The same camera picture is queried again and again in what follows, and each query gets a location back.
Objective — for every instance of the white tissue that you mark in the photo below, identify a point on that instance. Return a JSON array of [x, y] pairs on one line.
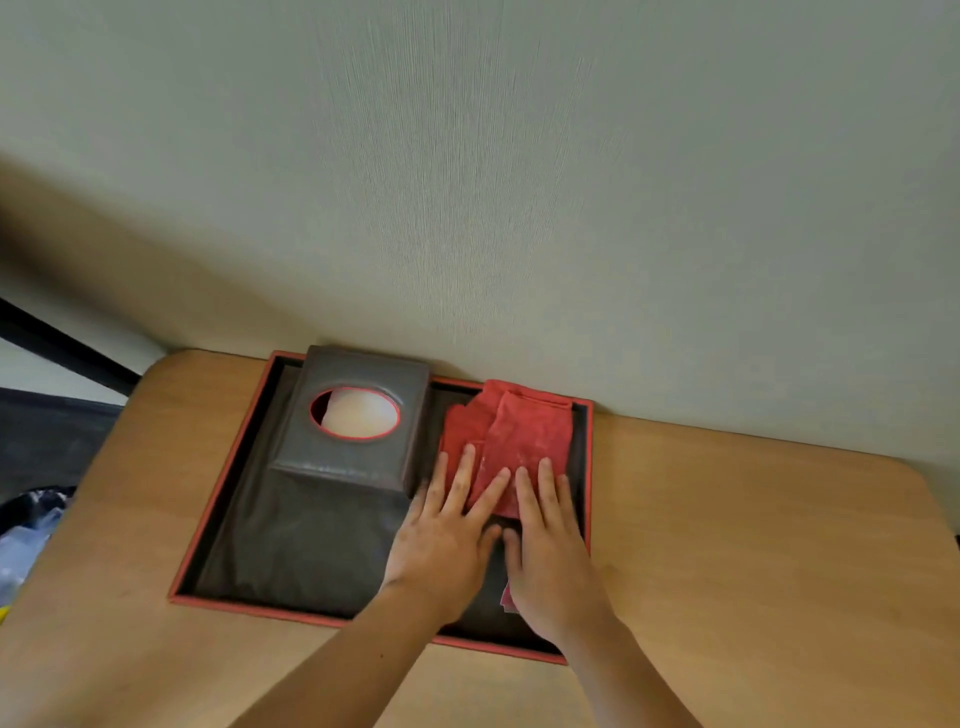
[[360, 412]]

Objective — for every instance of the person's right forearm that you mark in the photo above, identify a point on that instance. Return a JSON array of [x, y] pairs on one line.
[[630, 682]]

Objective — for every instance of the dark grey tissue box cover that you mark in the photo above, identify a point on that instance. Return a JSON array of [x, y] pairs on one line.
[[352, 457]]

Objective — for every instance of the person's left hand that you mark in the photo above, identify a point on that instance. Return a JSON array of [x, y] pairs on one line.
[[439, 555]]

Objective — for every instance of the person's right hand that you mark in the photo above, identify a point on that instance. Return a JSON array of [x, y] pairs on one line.
[[551, 577]]

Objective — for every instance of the black tray with red rim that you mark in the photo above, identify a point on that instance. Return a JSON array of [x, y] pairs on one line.
[[255, 540]]

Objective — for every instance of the red cloth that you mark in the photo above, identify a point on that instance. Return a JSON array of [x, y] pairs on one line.
[[517, 435]]

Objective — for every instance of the person's left little finger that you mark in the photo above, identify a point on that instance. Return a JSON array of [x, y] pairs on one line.
[[416, 502]]

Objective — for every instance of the person's left thumb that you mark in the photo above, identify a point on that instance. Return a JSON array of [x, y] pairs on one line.
[[489, 544]]

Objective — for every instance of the person's right middle finger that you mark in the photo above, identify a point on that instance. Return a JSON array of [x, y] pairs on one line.
[[549, 491]]

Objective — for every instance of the person's left middle finger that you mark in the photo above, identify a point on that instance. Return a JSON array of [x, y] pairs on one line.
[[460, 480]]

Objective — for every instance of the person's left forearm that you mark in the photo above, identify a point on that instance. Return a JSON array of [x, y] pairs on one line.
[[352, 667]]

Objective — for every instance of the person's right thumb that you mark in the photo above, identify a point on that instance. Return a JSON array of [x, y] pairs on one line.
[[512, 551]]

